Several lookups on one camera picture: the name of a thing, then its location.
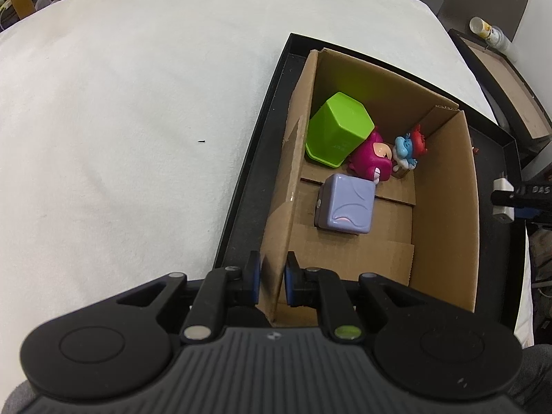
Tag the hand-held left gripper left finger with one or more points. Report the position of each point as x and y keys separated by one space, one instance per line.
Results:
x=256 y=280

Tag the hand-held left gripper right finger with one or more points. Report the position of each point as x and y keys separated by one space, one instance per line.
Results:
x=290 y=280

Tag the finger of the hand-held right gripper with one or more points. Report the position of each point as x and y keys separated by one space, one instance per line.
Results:
x=509 y=196

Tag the black rectangular tray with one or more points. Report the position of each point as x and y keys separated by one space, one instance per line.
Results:
x=496 y=246

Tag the brown cardboard box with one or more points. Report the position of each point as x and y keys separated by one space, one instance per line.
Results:
x=444 y=224

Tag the purple cube toy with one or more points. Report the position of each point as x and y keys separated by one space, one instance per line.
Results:
x=347 y=202

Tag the red crab toy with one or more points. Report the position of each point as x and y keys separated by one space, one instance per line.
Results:
x=419 y=142

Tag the blue and white toy figure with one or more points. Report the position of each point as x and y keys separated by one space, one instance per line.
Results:
x=404 y=149

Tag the magenta monster toy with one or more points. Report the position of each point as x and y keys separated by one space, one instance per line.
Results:
x=371 y=159

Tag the black framed brown-top table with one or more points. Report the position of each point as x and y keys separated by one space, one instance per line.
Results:
x=513 y=86

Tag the green plastic cup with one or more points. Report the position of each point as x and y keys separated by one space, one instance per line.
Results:
x=338 y=129

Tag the yellow-capped bottle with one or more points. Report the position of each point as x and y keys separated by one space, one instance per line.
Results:
x=485 y=30

